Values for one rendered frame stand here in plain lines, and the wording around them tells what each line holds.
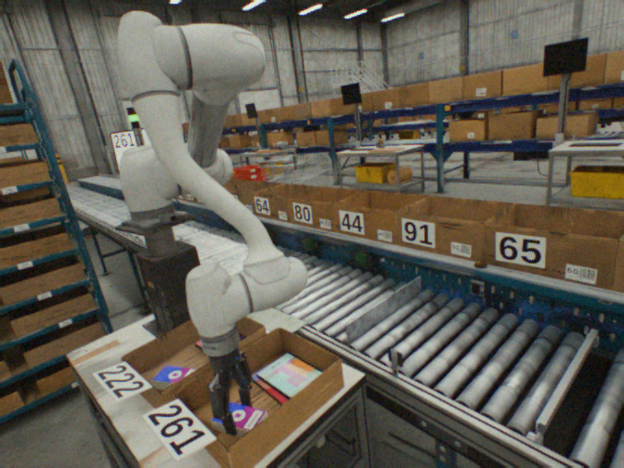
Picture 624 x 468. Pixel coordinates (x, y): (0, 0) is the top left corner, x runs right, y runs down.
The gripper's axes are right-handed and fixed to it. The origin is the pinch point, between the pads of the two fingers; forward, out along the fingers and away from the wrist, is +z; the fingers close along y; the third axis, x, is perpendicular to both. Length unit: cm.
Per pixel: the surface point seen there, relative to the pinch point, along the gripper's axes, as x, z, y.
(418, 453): 34, 79, -68
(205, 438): 1.4, -5.7, 13.1
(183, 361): -35.5, 4.0, -17.7
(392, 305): 27, 3, -66
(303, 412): 15.7, 1.6, -6.2
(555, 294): 80, -6, -66
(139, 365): -46.0, 1.0, -9.4
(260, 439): 10.6, -0.9, 6.2
